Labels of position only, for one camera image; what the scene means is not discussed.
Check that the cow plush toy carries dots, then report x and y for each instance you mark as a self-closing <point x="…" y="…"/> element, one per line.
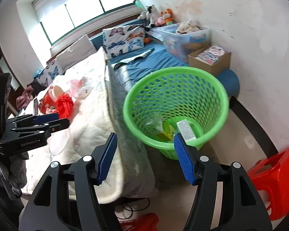
<point x="151" y="15"/>

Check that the blue white milk carton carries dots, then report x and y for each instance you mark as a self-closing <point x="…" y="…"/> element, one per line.
<point x="185" y="130"/>

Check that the cardboard box with books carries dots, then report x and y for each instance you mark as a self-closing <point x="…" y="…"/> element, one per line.
<point x="212" y="59"/>

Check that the dark wooden door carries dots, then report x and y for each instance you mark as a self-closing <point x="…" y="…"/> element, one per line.
<point x="15" y="87"/>

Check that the red spiky plastic ball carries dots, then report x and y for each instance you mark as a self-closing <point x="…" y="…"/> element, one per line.
<point x="64" y="106"/>

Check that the blue sofa mattress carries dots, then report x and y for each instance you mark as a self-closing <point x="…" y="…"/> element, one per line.
<point x="131" y="71"/>

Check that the pink plush toy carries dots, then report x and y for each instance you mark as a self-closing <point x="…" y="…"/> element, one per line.
<point x="160" y="22"/>

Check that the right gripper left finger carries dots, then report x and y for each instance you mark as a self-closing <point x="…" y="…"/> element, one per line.
<point x="67" y="191"/>

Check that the clear plastic storage bin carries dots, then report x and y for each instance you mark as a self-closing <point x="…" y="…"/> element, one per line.
<point x="181" y="45"/>

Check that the left butterfly pillow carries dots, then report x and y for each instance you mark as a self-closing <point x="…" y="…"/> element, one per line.
<point x="49" y="73"/>

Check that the green plastic waste basket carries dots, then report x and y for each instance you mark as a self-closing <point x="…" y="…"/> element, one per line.
<point x="175" y="94"/>

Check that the butterfly pillow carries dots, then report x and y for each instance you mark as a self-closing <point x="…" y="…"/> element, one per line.
<point x="49" y="73"/>
<point x="123" y="39"/>

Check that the red paper noodle cup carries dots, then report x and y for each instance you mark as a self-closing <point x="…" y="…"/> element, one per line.
<point x="50" y="98"/>

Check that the right butterfly pillow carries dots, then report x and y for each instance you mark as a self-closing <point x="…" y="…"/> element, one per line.
<point x="123" y="39"/>

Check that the grey square cushion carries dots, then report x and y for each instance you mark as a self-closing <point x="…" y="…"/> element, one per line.
<point x="78" y="51"/>

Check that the white quilted table cover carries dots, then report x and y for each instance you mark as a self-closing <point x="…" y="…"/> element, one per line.
<point x="98" y="112"/>

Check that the red plastic stool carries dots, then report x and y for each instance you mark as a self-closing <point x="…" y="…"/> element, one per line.
<point x="272" y="176"/>

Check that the green framed window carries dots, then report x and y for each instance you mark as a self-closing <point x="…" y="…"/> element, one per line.
<point x="59" y="18"/>

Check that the pink cloth bundle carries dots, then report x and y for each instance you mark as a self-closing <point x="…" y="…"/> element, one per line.
<point x="23" y="101"/>

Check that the pink clear plastic bag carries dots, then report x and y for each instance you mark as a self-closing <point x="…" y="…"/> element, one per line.
<point x="80" y="87"/>

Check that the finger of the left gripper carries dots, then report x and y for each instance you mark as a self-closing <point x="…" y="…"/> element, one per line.
<point x="43" y="119"/>
<point x="54" y="126"/>

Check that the orange fox plush toy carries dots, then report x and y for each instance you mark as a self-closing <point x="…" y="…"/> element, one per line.
<point x="167" y="17"/>

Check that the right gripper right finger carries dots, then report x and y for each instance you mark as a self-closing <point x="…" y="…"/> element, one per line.
<point x="242" y="207"/>

